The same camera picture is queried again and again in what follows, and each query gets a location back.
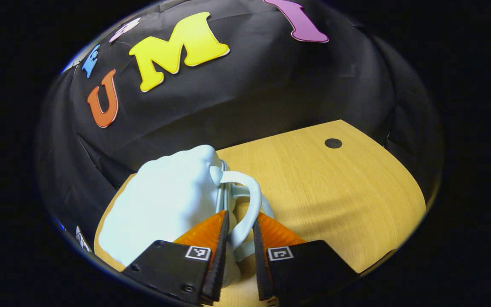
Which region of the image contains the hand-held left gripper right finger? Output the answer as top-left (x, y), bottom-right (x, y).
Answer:
top-left (252, 212), bottom-right (359, 302)

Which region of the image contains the light blue suitcase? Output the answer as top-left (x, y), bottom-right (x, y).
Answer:
top-left (98, 144), bottom-right (274, 287)

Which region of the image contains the white patterned sheet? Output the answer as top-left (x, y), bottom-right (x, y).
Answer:
top-left (75, 226), bottom-right (92, 253)

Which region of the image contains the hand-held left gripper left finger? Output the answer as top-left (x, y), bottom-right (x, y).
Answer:
top-left (122, 210), bottom-right (230, 306)

